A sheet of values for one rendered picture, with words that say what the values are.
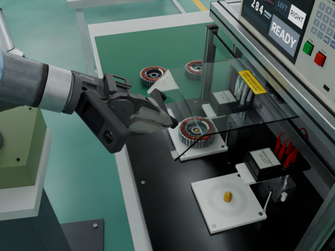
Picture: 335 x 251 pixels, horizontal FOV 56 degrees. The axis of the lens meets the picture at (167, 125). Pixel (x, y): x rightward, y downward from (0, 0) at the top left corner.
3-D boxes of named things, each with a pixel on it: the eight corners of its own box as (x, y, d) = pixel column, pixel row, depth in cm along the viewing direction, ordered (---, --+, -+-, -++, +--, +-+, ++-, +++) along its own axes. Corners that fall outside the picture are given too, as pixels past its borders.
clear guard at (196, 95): (173, 161, 63) (174, 140, 58) (146, 91, 80) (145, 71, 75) (316, 131, 69) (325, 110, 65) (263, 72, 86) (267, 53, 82)
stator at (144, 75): (145, 91, 122) (145, 83, 120) (136, 76, 130) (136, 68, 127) (172, 84, 125) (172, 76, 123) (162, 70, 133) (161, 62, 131)
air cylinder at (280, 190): (274, 202, 83) (279, 190, 79) (260, 181, 88) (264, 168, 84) (291, 198, 84) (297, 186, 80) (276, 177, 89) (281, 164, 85)
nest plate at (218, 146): (180, 161, 94) (181, 158, 93) (167, 127, 104) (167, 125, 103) (227, 151, 96) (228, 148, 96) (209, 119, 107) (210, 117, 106)
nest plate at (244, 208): (210, 234, 76) (211, 231, 76) (190, 185, 87) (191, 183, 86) (266, 219, 79) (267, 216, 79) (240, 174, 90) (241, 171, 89)
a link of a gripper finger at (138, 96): (161, 100, 60) (119, 87, 55) (163, 105, 59) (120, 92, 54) (150, 118, 62) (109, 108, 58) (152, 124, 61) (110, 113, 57)
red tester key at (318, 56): (319, 66, 58) (322, 57, 56) (313, 61, 59) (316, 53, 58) (324, 65, 58) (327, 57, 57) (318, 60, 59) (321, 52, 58)
